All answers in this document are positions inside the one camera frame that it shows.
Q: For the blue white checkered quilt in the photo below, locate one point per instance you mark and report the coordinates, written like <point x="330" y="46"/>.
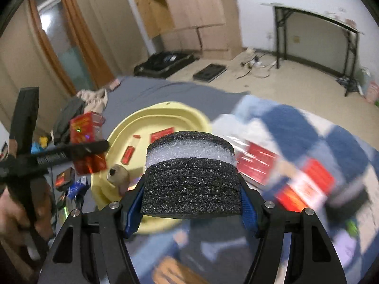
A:
<point x="221" y="250"/>

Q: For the red box with gold band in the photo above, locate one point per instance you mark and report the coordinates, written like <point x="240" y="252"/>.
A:
<point x="256" y="164"/>

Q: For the person's left hand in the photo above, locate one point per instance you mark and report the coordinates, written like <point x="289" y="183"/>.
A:
<point x="14" y="219"/>

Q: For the pile of clothes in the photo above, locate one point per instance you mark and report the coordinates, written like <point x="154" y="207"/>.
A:
<point x="83" y="102"/>

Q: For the black foam cylinder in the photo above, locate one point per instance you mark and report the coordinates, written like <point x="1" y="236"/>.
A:
<point x="191" y="174"/>
<point x="346" y="201"/>

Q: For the black folding table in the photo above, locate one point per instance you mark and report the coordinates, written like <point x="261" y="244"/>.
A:
<point x="316" y="40"/>

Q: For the black flat tray on floor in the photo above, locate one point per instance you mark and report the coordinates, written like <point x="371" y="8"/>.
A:
<point x="209" y="73"/>

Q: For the small round silver tin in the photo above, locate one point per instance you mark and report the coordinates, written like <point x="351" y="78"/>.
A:
<point x="118" y="176"/>

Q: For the black open case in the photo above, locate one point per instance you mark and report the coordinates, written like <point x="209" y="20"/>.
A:
<point x="164" y="64"/>

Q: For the wooden wardrobe cabinet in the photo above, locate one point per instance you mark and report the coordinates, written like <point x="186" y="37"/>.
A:
<point x="210" y="28"/>

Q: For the yellow oval plastic tray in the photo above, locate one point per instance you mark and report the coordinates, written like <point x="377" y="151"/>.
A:
<point x="149" y="122"/>

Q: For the red cigarette pack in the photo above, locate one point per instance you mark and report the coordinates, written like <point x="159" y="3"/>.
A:
<point x="86" y="130"/>

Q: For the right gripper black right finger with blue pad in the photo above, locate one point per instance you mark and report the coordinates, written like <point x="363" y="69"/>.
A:
<point x="296" y="241"/>

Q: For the red carton with label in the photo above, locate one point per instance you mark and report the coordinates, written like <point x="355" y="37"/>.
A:
<point x="308" y="187"/>

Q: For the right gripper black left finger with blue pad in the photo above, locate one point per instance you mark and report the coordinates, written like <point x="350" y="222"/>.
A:
<point x="90" y="247"/>

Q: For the pink paper bag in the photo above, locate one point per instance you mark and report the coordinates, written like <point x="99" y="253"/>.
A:
<point x="372" y="92"/>

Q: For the white power strip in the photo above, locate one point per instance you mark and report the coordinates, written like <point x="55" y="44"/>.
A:
<point x="258" y="66"/>

